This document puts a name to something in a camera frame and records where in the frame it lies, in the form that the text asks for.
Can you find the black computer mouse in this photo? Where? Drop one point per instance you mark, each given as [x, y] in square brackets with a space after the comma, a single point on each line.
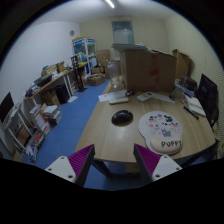
[122, 117]

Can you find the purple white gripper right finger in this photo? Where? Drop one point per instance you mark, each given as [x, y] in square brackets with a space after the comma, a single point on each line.
[153, 166]

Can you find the black computer monitor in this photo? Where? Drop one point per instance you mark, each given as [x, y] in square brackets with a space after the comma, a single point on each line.
[6, 106]

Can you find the black office chair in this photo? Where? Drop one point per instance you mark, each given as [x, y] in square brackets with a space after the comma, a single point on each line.
[207, 94]

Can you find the large cardboard box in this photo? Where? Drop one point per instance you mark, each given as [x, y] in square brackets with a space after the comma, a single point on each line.
[144, 71]

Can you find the white flat keyboard device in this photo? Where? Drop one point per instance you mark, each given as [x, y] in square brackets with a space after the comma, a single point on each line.
[118, 100]

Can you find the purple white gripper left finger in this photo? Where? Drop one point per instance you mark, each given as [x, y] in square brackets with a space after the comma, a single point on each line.
[75, 167]

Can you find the ceiling light strip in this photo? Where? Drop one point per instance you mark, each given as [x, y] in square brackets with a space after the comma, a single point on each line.
[110, 3]

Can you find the white shelf rack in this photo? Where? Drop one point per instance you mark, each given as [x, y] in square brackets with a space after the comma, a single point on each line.
[19, 128]

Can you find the white paper sheet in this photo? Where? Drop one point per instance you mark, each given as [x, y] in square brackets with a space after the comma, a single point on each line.
[110, 96]

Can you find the stack of books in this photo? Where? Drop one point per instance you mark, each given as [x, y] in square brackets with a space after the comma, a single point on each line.
[52, 114]

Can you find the black pen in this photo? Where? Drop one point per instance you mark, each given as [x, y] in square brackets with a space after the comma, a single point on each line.
[191, 112]

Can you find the white remote control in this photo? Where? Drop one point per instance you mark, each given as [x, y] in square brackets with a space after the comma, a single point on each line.
[144, 97]

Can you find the white notebook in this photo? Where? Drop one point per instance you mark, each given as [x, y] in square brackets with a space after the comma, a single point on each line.
[194, 105]

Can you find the round wall clock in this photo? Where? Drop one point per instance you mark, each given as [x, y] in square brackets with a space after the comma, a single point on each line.
[72, 32]

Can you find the long side desk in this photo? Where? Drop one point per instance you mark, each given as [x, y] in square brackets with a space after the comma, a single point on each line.
[76, 70]

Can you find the blue white claw machine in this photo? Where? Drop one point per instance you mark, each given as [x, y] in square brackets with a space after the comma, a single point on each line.
[85, 49]

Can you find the cardboard box on floor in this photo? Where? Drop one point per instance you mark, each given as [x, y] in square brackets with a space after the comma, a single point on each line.
[96, 80]

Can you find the clear glass jar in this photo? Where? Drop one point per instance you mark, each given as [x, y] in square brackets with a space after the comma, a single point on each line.
[114, 74]

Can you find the tall cardboard box right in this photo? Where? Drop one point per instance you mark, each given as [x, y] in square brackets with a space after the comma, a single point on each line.
[182, 63]

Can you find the puppy print mouse pad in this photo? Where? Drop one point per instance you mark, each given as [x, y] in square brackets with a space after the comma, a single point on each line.
[162, 132]

